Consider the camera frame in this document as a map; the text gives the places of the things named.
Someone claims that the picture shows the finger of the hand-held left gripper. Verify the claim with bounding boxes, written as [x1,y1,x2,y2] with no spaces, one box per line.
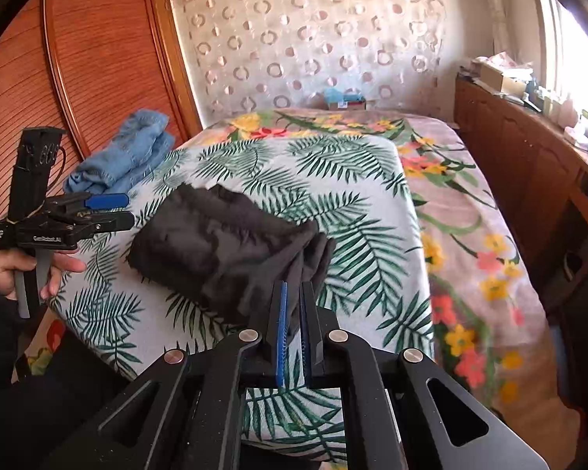
[85,193,129,210]
[78,210,136,232]

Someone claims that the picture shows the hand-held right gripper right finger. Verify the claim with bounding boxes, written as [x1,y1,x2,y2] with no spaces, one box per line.
[299,281,550,470]

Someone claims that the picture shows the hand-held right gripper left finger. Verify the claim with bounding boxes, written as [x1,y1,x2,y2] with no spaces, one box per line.
[54,281,291,470]

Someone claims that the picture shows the black pants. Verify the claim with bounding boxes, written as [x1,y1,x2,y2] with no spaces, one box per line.
[126,183,337,325]

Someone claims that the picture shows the person's left hand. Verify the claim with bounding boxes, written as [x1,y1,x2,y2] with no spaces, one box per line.
[0,246,87,300]

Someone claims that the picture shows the blue jeans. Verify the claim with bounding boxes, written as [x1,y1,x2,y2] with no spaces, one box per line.
[62,110,176,195]

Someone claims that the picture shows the wooden louvred wardrobe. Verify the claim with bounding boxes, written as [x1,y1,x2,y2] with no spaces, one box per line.
[0,0,203,260]

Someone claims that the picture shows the leaf print bedsheet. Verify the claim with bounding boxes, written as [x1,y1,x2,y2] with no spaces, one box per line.
[46,133,436,463]

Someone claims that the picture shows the person's dark clothing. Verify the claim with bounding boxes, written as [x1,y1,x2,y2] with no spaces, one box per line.
[0,325,187,470]

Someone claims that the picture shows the floral blanket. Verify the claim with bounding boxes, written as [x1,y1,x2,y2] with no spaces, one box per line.
[220,107,586,454]

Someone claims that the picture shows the circle pattern curtain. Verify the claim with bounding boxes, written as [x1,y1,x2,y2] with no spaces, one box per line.
[172,0,448,114]

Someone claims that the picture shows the wooden sideboard cabinet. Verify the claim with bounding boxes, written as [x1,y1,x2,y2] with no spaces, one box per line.
[453,72,588,314]

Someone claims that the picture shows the open cardboard box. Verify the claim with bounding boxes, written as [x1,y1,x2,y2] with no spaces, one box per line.
[479,65,526,95]

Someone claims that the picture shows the pile of papers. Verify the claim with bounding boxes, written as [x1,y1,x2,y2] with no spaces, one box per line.
[470,51,535,72]

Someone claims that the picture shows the white bottles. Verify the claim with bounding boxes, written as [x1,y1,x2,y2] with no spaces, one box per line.
[534,83,575,119]

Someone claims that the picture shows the window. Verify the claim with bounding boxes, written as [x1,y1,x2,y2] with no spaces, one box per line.
[533,0,588,157]

